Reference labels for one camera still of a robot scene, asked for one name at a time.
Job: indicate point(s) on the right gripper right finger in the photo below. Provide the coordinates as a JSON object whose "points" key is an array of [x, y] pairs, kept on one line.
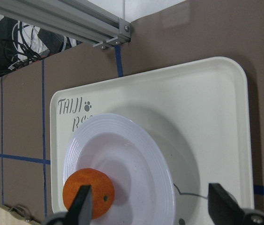
{"points": [[222, 209]]}

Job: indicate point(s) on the orange fruit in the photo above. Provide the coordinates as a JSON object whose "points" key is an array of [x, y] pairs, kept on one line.
{"points": [[103, 192]]}

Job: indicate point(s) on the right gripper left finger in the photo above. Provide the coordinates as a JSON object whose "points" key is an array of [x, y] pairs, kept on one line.
{"points": [[80, 212]]}

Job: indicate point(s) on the cream bear tray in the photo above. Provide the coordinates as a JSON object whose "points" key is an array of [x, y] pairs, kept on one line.
{"points": [[198, 115]]}

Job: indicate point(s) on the aluminium frame post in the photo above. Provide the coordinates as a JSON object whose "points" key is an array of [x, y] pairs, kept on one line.
{"points": [[81, 20]]}

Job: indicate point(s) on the wooden cutting board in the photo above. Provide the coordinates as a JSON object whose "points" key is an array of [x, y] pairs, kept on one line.
{"points": [[15, 216]]}

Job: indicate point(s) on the white round plate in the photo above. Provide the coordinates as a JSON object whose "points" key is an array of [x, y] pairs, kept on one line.
{"points": [[126, 153]]}

